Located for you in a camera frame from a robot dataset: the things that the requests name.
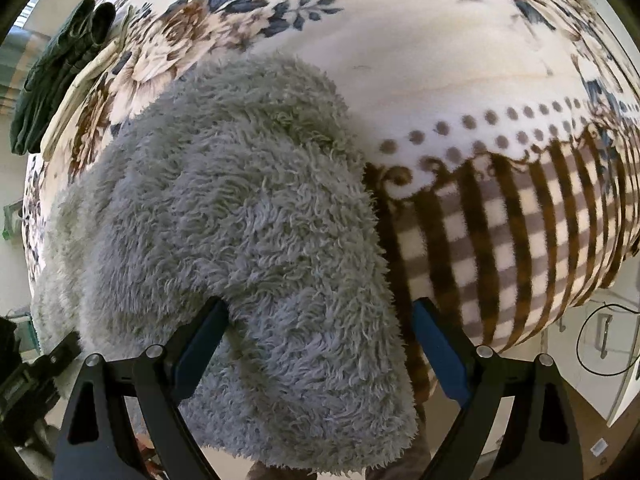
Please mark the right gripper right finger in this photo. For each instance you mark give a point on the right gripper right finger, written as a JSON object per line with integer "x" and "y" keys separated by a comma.
{"x": 541, "y": 439}

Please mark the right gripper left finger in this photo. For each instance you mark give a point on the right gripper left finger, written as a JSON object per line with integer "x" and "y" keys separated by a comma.
{"x": 97, "y": 441}

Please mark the grey fleece pants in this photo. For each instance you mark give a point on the grey fleece pants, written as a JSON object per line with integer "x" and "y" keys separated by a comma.
{"x": 242, "y": 182}

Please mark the teal storage rack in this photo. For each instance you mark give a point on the teal storage rack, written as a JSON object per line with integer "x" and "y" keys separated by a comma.
{"x": 15, "y": 291}

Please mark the white bedside table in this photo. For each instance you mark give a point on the white bedside table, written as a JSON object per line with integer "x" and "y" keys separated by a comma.
{"x": 596, "y": 345}

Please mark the floral bed blanket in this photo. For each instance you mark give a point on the floral bed blanket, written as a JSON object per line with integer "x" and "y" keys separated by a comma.
{"x": 501, "y": 136}

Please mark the folded dark jeans stack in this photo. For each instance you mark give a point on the folded dark jeans stack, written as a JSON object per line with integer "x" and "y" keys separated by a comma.
{"x": 78, "y": 41}

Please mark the left teal curtain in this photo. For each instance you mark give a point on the left teal curtain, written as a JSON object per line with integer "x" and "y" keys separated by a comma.
{"x": 19, "y": 52}

